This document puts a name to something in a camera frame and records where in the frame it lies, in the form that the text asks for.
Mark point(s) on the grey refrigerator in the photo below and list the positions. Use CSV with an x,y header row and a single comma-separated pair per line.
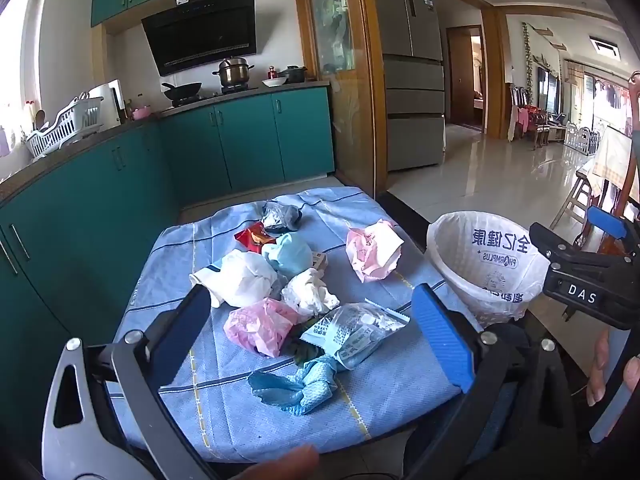
x,y
412,110

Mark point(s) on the wood framed glass door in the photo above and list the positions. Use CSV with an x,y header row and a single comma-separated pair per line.
x,y
345,110

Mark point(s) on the ceiling air conditioner vent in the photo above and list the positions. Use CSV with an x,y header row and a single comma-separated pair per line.
x,y
604,46

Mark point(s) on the clear plastic printed packet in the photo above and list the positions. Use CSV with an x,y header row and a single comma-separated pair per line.
x,y
350,332

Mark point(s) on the wooden dining chairs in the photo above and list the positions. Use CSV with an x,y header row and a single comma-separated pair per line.
x,y
530,120

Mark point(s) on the white kitchen appliance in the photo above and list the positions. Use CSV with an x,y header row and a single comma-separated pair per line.
x,y
107,92

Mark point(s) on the white bowl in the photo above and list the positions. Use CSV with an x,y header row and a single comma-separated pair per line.
x,y
274,82

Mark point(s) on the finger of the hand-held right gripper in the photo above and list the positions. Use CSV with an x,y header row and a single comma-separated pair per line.
x,y
607,222

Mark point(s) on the blue checked tablecloth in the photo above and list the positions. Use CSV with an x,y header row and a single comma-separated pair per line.
x,y
240,410

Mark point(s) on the white paper cup blue pattern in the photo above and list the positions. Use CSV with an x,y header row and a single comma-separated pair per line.
x,y
235,280

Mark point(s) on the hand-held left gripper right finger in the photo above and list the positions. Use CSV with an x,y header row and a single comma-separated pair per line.
x,y
440,335

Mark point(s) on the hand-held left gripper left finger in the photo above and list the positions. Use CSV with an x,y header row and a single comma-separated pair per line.
x,y
185,330

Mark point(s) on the silver grey plastic bag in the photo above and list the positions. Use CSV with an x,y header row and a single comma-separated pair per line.
x,y
277,216

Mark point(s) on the white dish rack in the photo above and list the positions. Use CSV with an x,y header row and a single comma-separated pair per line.
x,y
65,127

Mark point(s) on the white toothpaste box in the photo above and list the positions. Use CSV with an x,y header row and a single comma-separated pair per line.
x,y
318,261

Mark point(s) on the black wok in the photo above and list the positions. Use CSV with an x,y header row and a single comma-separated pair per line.
x,y
182,91

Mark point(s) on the bin with white plastic liner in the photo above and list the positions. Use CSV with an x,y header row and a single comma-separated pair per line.
x,y
485,270

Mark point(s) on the dark kitchen countertop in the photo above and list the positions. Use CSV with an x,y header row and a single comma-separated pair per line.
x,y
75,147

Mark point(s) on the person's left hand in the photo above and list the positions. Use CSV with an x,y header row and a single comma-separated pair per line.
x,y
280,467

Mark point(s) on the gas stove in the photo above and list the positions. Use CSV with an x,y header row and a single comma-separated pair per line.
x,y
220,95

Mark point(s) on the green vegetable leaf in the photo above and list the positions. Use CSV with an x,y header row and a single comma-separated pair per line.
x,y
302,352

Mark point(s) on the brown wooden room door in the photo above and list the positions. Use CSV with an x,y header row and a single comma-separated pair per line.
x,y
462,80

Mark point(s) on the green vine decoration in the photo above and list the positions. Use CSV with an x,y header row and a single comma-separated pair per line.
x,y
527,55

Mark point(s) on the person's right hand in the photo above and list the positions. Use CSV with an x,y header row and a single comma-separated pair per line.
x,y
597,375

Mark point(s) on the blue cloth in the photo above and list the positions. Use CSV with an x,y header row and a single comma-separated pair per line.
x,y
300,385

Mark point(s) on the pink plastic bag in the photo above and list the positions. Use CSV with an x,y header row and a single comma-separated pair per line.
x,y
260,327
372,252

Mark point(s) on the small red jar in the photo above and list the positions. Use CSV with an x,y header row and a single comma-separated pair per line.
x,y
272,72

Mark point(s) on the table with yellow cloth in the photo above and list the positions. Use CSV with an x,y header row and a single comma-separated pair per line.
x,y
612,160

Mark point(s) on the white tissue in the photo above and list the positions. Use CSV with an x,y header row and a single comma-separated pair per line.
x,y
310,292

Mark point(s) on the blue face mask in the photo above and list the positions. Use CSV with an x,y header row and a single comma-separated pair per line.
x,y
290,255

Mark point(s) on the pink bowl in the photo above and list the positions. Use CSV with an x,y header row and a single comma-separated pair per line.
x,y
141,112

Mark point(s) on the white play fence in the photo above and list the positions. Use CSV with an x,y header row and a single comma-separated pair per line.
x,y
582,140

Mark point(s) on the black range hood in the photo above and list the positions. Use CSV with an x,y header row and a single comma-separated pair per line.
x,y
200,35

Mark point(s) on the steel cooking pot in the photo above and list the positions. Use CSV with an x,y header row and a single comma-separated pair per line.
x,y
234,74

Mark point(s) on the black lidded pot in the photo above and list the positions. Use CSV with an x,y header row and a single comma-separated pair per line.
x,y
294,75

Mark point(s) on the red snack packet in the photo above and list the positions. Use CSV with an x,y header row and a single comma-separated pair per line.
x,y
250,237

